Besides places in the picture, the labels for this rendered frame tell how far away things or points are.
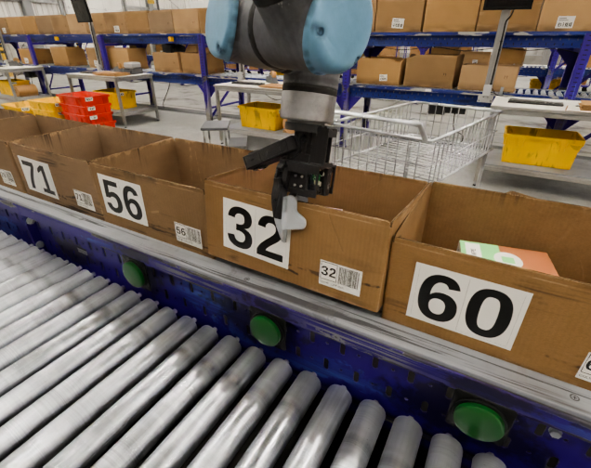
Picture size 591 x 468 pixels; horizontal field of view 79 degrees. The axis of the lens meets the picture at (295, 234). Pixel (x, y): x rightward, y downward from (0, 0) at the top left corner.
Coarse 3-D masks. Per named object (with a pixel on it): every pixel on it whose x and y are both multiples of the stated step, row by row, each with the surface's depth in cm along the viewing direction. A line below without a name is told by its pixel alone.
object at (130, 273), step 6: (126, 264) 88; (132, 264) 87; (126, 270) 88; (132, 270) 87; (138, 270) 87; (126, 276) 90; (132, 276) 88; (138, 276) 87; (132, 282) 90; (138, 282) 88; (144, 282) 89
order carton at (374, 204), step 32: (224, 192) 71; (256, 192) 67; (288, 192) 98; (352, 192) 89; (384, 192) 85; (416, 192) 81; (320, 224) 62; (352, 224) 59; (384, 224) 56; (224, 256) 77; (320, 256) 65; (352, 256) 61; (384, 256) 58; (320, 288) 67; (384, 288) 62
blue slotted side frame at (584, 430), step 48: (48, 240) 116; (96, 240) 94; (240, 336) 84; (288, 336) 75; (336, 336) 64; (384, 384) 67; (432, 384) 62; (480, 384) 53; (432, 432) 66; (528, 432) 56; (576, 432) 49
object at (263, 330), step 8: (256, 320) 71; (264, 320) 70; (256, 328) 72; (264, 328) 71; (272, 328) 70; (256, 336) 73; (264, 336) 72; (272, 336) 70; (280, 336) 71; (272, 344) 72
